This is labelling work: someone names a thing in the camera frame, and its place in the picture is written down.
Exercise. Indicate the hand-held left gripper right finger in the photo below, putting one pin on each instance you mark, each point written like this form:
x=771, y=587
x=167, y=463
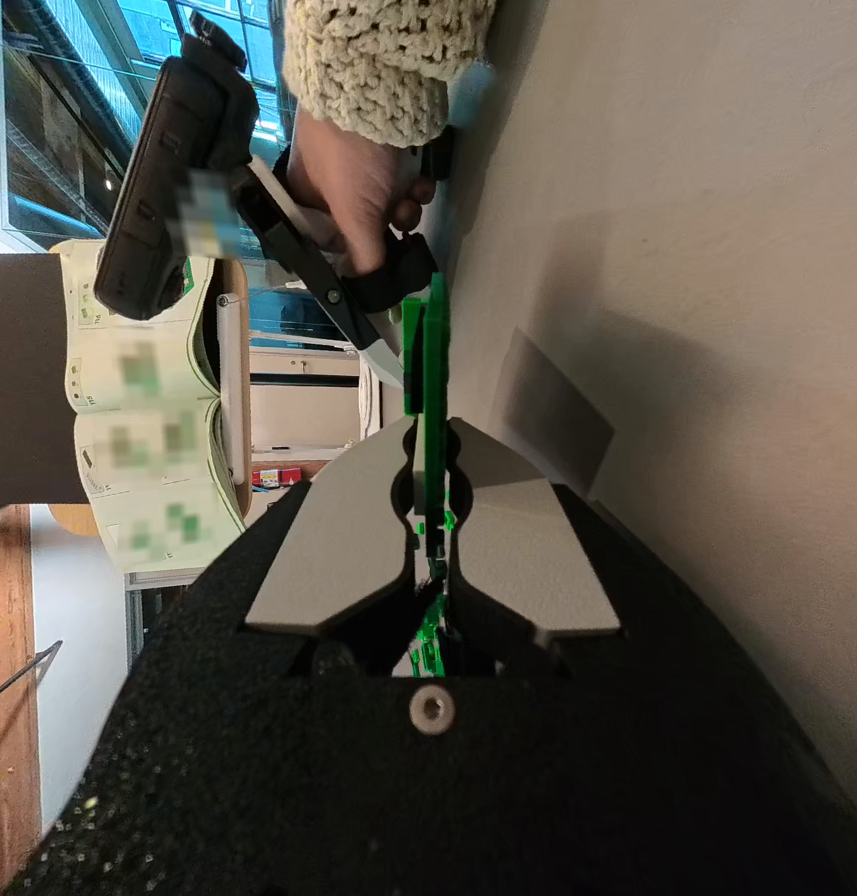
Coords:
x=533, y=560

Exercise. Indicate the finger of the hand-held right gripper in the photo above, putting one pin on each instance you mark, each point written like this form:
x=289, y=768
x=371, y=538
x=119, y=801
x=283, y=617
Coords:
x=388, y=364

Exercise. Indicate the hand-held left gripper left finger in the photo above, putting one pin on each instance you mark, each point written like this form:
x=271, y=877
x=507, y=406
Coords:
x=330, y=539

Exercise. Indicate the green lego plate assembly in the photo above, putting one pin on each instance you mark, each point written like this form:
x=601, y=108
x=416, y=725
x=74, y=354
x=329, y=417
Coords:
x=434, y=378

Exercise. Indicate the person's right forearm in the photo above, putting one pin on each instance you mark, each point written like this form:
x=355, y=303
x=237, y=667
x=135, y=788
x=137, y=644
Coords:
x=379, y=63

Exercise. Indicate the pile of loose lego bricks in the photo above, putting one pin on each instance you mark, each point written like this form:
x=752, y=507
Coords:
x=428, y=633

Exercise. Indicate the lego instruction booklet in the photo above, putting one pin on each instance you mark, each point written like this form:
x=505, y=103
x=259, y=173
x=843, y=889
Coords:
x=183, y=329

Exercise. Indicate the person's right hand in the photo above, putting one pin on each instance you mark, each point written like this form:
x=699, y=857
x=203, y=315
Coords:
x=344, y=189

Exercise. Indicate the red box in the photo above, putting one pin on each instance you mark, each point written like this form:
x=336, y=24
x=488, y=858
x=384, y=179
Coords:
x=274, y=478

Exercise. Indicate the large glass window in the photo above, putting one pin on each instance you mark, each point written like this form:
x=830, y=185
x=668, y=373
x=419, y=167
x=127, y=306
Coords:
x=64, y=105

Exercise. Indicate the white cabinet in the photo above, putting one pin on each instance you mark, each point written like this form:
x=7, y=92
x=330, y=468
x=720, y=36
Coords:
x=302, y=413

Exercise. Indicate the dark rectangular board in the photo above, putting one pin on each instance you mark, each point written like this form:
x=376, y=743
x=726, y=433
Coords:
x=29, y=378

